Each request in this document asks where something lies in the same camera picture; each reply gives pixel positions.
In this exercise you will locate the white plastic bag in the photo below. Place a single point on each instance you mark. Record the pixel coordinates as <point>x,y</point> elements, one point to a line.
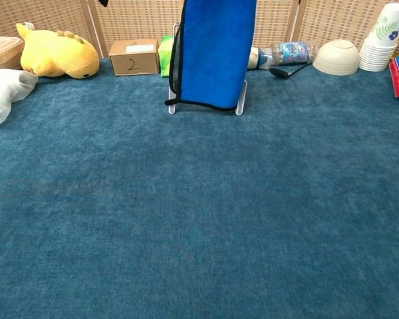
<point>3,89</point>

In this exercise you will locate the stack of white paper cups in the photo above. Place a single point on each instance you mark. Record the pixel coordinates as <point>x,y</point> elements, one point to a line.
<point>379,50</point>

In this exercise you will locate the blue and grey towel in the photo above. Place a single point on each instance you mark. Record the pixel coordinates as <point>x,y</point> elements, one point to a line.
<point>216,53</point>

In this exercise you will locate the beige upturned bowl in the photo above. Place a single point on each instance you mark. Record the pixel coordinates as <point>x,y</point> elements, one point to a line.
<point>336,58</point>

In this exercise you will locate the beige lidded food container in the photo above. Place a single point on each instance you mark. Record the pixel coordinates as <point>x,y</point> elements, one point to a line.
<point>3,50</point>

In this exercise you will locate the small cardboard box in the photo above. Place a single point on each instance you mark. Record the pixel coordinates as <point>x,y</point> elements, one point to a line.
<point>133,61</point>

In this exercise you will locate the green tissue pack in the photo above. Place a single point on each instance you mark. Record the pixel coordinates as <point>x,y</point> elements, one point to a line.
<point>164,56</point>

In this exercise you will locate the cream mayonnaise bottle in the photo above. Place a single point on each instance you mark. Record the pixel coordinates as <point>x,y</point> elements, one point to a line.
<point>253,58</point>

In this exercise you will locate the yellow plush dinosaur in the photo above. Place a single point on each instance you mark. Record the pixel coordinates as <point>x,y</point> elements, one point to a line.
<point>56,53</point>

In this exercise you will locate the blue carpet table cover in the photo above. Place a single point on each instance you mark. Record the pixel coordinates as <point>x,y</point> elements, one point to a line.
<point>186,216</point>

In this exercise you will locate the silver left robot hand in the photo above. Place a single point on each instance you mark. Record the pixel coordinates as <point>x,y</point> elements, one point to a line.
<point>103,2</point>

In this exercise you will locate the clear plastic water bottle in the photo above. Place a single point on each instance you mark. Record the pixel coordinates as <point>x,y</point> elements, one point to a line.
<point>292,53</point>

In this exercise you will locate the dark spoon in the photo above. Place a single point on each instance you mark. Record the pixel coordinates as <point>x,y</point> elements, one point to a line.
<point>279,73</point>

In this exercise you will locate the woven folding screen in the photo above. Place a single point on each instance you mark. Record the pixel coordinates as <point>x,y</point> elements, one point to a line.
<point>136,20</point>

